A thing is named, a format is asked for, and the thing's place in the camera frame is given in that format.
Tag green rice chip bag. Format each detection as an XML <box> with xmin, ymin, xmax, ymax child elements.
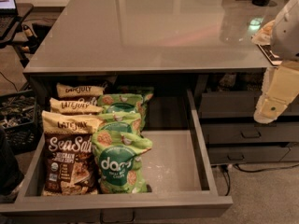
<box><xmin>97</xmin><ymin>93</ymin><xmax>143</xmax><ymax>113</ymax></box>
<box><xmin>99</xmin><ymin>111</ymin><xmax>141</xmax><ymax>135</ymax></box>
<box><xmin>92</xmin><ymin>130</ymin><xmax>152</xmax><ymax>194</ymax></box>
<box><xmin>117</xmin><ymin>85</ymin><xmax>154</xmax><ymax>129</ymax></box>

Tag middle tortilla chip bag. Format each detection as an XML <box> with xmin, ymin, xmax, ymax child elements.
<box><xmin>50</xmin><ymin>98</ymin><xmax>103</xmax><ymax>115</ymax></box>

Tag open grey top drawer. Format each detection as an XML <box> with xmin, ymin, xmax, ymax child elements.
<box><xmin>0</xmin><ymin>91</ymin><xmax>233</xmax><ymax>224</ymax></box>

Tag grey right middle drawer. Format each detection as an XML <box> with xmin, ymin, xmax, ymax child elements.
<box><xmin>202</xmin><ymin>122</ymin><xmax>299</xmax><ymax>144</ymax></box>

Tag grey right upper drawer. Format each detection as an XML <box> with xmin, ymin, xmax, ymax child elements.
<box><xmin>198</xmin><ymin>90</ymin><xmax>299</xmax><ymax>119</ymax></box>

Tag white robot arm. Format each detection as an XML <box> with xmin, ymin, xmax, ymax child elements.
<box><xmin>252</xmin><ymin>0</ymin><xmax>299</xmax><ymax>124</ymax></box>

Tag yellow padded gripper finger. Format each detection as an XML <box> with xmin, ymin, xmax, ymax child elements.
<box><xmin>253</xmin><ymin>61</ymin><xmax>299</xmax><ymax>124</ymax></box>

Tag front sea salt tortilla bag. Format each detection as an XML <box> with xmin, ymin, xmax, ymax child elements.
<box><xmin>42</xmin><ymin>111</ymin><xmax>103</xmax><ymax>196</ymax></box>

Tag rear tortilla chip bag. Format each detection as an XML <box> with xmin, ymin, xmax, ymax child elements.
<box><xmin>56</xmin><ymin>83</ymin><xmax>105</xmax><ymax>98</ymax></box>

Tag black plastic crate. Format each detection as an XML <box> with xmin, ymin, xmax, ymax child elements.
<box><xmin>0</xmin><ymin>90</ymin><xmax>40</xmax><ymax>155</ymax></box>

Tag grey right bottom drawer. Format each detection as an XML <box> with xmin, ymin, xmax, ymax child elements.
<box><xmin>207</xmin><ymin>146</ymin><xmax>299</xmax><ymax>164</ymax></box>

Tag black white fiducial marker board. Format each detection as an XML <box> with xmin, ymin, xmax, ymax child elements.
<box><xmin>258</xmin><ymin>45</ymin><xmax>282</xmax><ymax>66</ymax></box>

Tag tortilla chip bag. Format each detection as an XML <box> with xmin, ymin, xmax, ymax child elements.
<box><xmin>50</xmin><ymin>98</ymin><xmax>103</xmax><ymax>115</ymax></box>
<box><xmin>56</xmin><ymin>83</ymin><xmax>105</xmax><ymax>98</ymax></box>

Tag laptop computer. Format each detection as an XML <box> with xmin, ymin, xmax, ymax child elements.
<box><xmin>0</xmin><ymin>0</ymin><xmax>18</xmax><ymax>39</ymax></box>

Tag black floor cable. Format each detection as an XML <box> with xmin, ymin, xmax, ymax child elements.
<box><xmin>218</xmin><ymin>161</ymin><xmax>299</xmax><ymax>197</ymax></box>

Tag grey counter cabinet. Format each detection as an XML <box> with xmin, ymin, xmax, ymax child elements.
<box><xmin>22</xmin><ymin>0</ymin><xmax>299</xmax><ymax>117</ymax></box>

